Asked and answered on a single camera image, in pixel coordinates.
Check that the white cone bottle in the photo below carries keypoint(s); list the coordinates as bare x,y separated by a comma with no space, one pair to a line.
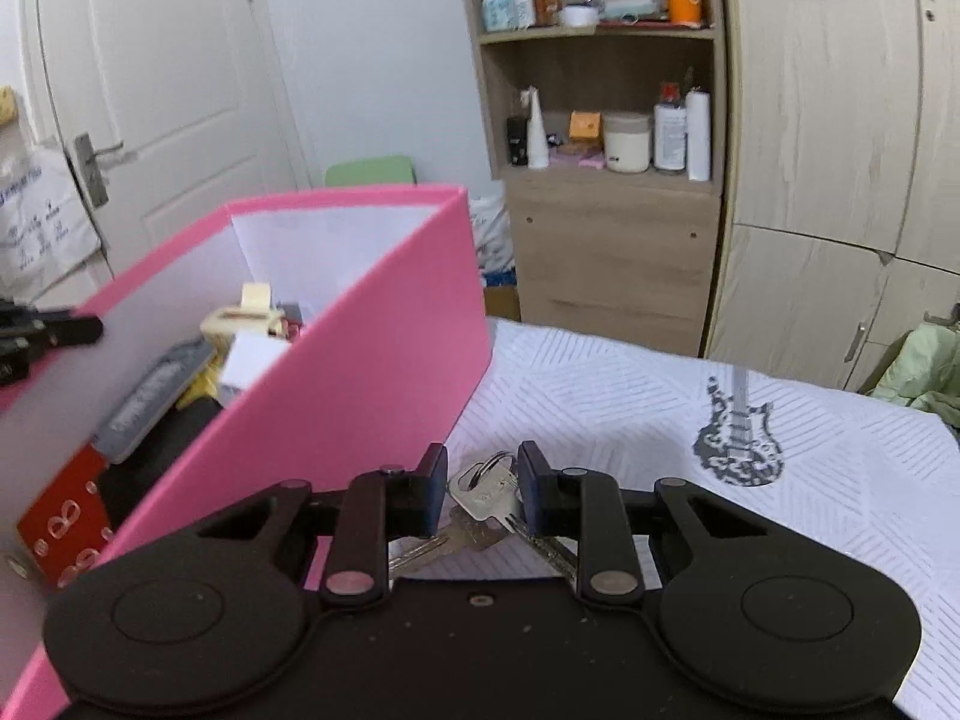
536,131

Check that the pink cardboard box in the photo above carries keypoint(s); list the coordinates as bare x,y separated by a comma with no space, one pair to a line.
337,360

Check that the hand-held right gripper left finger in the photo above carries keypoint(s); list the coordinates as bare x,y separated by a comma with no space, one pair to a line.
431,491

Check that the white patterned bedsheet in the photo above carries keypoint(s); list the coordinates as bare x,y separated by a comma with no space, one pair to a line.
600,390

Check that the small orange bottle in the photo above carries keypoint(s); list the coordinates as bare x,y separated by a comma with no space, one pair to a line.
547,7

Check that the silver key bunch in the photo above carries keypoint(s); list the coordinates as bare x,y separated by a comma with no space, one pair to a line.
480,502

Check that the brown cardboard box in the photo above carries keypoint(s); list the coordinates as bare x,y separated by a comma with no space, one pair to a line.
502,304

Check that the light green blanket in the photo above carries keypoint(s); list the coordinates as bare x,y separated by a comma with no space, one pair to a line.
922,371

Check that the black jar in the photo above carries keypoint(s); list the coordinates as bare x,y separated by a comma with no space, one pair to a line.
517,141

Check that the green stool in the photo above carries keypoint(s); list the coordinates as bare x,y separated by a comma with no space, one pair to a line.
371,171

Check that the red patterned card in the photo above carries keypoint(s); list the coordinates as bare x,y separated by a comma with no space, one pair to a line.
64,517

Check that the white plastic bag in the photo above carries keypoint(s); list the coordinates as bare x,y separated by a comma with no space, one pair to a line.
491,232

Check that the white cylinder bottle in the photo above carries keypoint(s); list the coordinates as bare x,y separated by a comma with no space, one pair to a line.
699,136

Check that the wooden wardrobe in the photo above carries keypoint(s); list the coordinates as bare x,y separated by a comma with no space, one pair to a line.
825,165

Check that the paper note on door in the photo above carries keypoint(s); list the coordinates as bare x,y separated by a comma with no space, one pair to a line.
37,217

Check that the flat pink box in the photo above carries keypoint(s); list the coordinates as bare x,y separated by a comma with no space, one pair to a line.
581,157

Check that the cream plastic object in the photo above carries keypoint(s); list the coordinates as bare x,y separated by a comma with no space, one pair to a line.
241,311

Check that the white spray can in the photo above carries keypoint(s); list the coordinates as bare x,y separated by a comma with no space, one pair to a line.
670,133

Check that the small orange box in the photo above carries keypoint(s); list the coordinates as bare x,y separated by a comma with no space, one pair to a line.
585,124

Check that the clear plastic case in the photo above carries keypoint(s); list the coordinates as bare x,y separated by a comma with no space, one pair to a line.
626,1

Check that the grey rectangular device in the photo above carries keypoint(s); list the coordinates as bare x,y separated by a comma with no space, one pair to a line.
150,397

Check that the blue white packet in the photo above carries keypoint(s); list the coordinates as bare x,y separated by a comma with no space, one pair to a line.
496,11

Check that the wooden shelf cabinet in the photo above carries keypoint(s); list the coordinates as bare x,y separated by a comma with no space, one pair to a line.
607,240

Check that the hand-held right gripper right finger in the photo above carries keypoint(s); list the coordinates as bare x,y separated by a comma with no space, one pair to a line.
529,487

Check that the white door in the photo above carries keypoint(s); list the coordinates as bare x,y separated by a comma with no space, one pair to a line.
150,90

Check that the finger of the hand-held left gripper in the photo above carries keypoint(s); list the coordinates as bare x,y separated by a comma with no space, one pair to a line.
13,369
60,330

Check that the white cream jar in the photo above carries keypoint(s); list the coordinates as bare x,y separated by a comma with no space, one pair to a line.
627,144

